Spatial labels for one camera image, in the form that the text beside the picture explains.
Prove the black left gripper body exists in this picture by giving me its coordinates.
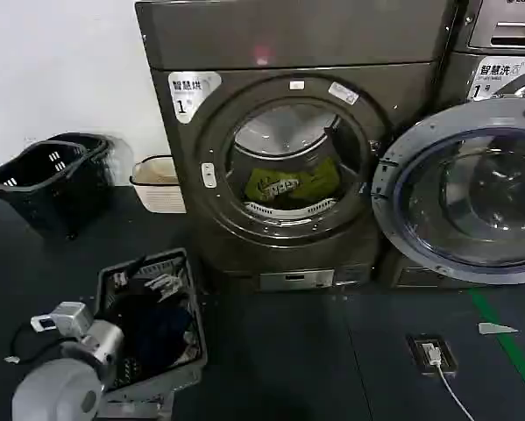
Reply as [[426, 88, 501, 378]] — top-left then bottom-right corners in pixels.
[[94, 280, 154, 328]]

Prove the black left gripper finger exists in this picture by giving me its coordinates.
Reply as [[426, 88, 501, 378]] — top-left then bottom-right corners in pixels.
[[144, 272, 181, 291], [149, 285, 184, 305]]

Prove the dark blue garment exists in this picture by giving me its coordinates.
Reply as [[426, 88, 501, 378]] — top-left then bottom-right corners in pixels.
[[129, 305, 194, 366]]

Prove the grey plastic laundry basket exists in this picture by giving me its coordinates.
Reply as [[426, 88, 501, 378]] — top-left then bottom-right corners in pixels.
[[94, 247, 209, 420]]

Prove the cream plastic basket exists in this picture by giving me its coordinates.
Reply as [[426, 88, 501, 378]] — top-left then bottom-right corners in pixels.
[[129, 155, 188, 215]]

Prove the large black plastic basket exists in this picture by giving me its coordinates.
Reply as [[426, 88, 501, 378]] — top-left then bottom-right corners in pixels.
[[0, 140, 103, 240]]

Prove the green printed garment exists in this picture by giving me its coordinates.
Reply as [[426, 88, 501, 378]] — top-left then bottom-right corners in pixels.
[[244, 157, 341, 206]]

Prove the white numbered dryer sticker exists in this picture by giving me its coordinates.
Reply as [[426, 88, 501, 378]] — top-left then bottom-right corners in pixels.
[[167, 71, 223, 125]]

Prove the grey dryer with open drum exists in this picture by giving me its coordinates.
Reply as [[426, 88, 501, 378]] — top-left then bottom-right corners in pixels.
[[134, 0, 457, 294]]

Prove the metal floor socket box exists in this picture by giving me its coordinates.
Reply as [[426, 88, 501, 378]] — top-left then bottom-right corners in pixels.
[[405, 333, 460, 379]]

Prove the round glass dryer door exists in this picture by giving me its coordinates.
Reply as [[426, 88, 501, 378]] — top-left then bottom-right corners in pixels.
[[371, 101, 525, 286]]

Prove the white paper scrap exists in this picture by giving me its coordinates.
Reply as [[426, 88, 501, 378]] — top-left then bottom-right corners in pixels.
[[477, 321, 521, 337]]

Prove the green floor tape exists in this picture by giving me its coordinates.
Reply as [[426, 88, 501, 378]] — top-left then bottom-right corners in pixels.
[[469, 288, 525, 410]]

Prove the white numbered washer sticker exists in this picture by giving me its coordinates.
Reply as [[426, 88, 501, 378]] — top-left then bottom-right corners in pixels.
[[465, 56, 525, 100]]

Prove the grey washing machine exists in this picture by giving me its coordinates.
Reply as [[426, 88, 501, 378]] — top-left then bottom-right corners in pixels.
[[391, 0, 525, 290]]

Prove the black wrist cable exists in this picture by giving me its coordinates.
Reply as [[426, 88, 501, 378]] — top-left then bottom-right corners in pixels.
[[9, 321, 64, 365]]

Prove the white power cable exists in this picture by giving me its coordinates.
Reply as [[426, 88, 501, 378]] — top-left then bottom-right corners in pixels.
[[421, 343, 477, 421]]

